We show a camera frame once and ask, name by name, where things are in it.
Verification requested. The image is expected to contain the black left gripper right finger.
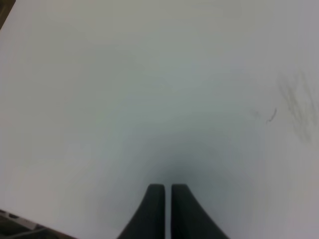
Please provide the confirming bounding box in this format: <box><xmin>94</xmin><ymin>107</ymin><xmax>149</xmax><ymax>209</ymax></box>
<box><xmin>170</xmin><ymin>184</ymin><xmax>228</xmax><ymax>239</ymax></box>

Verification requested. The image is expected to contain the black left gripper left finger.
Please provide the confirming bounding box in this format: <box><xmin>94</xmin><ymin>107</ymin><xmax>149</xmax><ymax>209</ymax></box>
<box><xmin>118</xmin><ymin>184</ymin><xmax>165</xmax><ymax>239</ymax></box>

